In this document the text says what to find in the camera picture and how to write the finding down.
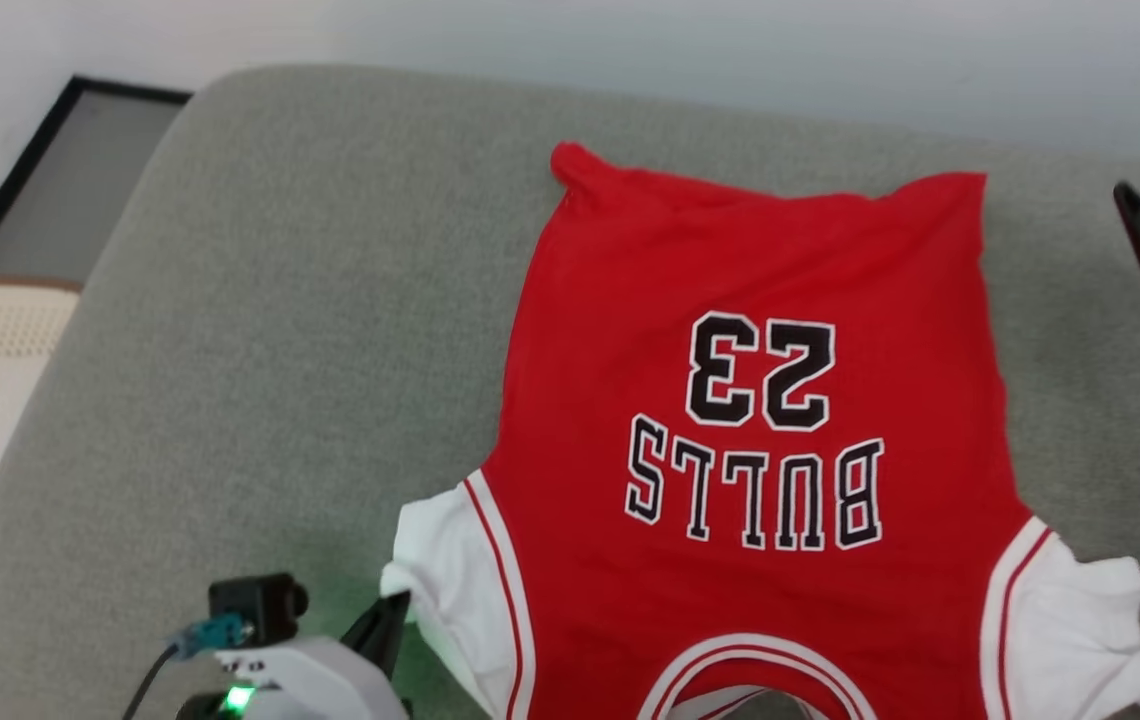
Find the red white basketball jersey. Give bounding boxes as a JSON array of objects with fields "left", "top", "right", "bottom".
[{"left": 379, "top": 140, "right": 1140, "bottom": 720}]

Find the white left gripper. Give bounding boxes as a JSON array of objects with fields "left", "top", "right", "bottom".
[{"left": 213, "top": 590, "right": 414, "bottom": 720}]

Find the black framed grey panel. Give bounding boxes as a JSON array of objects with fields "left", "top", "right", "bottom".
[{"left": 0, "top": 74, "right": 194, "bottom": 278}]

